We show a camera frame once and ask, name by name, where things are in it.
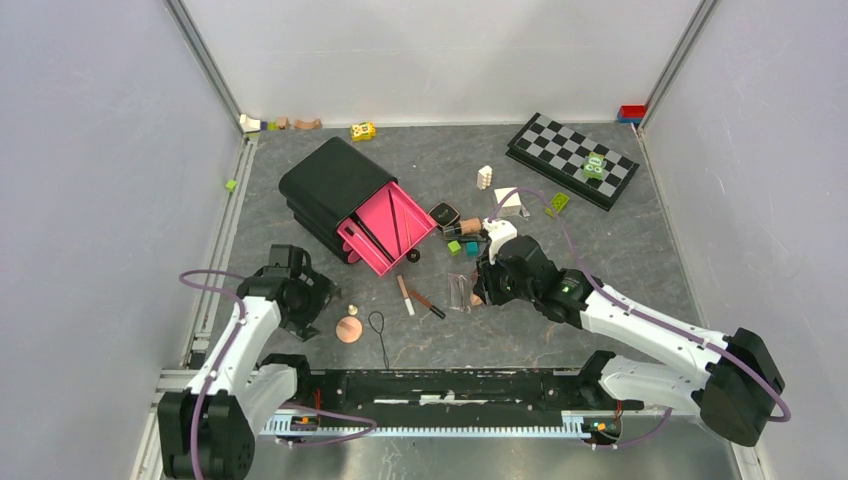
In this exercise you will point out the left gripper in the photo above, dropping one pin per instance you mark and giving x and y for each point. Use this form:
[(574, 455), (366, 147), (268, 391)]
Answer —
[(321, 290)]

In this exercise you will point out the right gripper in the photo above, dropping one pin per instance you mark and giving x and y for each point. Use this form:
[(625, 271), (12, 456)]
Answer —
[(484, 285)]

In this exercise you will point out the round wooden disc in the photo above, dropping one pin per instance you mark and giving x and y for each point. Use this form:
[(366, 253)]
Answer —
[(349, 329)]

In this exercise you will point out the black makeup brush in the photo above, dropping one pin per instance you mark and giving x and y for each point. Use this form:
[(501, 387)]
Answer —
[(372, 237)]

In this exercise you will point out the black wire loop tool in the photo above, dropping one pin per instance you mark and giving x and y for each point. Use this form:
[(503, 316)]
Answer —
[(377, 322)]

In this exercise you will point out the black makeup organizer box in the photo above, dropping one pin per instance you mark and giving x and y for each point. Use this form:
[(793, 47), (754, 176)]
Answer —
[(328, 186)]

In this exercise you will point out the pink top drawer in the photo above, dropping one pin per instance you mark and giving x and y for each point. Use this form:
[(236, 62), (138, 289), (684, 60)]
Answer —
[(375, 212)]

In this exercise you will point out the orange thin stick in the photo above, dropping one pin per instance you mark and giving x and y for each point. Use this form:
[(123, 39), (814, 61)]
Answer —
[(405, 223)]

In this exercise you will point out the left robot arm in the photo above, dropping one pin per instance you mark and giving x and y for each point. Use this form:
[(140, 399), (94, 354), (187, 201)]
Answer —
[(208, 429)]

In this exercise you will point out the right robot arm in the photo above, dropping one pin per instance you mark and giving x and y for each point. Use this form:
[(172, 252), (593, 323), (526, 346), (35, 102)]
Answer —
[(730, 381)]

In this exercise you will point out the white cube box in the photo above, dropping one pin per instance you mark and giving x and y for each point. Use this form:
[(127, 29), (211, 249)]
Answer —
[(509, 203)]

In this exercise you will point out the clear plastic bag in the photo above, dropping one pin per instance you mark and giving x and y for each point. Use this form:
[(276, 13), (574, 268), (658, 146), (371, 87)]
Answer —
[(460, 292)]

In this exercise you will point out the foundation bottle beige cap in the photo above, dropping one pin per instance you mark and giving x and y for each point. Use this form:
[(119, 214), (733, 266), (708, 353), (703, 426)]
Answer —
[(462, 228)]

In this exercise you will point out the small green cube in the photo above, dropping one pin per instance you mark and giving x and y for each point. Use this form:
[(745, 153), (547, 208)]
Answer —
[(454, 247)]

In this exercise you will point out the green lego brick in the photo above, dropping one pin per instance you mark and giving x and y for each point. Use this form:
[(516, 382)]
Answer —
[(557, 204)]

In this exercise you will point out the black compact case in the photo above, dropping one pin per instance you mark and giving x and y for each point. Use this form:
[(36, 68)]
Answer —
[(444, 215)]

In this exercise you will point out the white stacked block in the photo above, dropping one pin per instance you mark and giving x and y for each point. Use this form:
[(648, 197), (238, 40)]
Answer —
[(484, 177)]

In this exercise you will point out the white concealer pen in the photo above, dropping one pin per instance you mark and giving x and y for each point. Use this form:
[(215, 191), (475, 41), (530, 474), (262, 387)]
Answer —
[(406, 296)]

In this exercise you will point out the green toy monster block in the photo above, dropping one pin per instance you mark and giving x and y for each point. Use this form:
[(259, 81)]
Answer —
[(594, 166)]

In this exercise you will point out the chessboard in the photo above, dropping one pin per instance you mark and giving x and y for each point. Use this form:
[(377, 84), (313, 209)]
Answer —
[(557, 152)]

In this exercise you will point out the wooden arch block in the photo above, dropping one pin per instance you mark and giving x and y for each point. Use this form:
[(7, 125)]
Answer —
[(308, 124)]

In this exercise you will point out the white corner block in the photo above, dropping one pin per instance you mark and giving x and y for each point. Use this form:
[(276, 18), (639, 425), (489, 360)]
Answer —
[(249, 125)]

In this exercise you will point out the yellow toy block face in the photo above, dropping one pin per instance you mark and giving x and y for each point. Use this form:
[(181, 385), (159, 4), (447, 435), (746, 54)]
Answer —
[(362, 131)]

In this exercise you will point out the red blue bricks stack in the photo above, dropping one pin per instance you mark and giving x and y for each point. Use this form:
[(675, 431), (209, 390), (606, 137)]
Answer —
[(631, 114)]

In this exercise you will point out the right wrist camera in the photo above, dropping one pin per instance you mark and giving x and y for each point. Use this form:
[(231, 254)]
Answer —
[(499, 232)]

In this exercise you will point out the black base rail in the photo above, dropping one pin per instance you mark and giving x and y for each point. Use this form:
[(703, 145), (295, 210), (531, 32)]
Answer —
[(461, 398)]

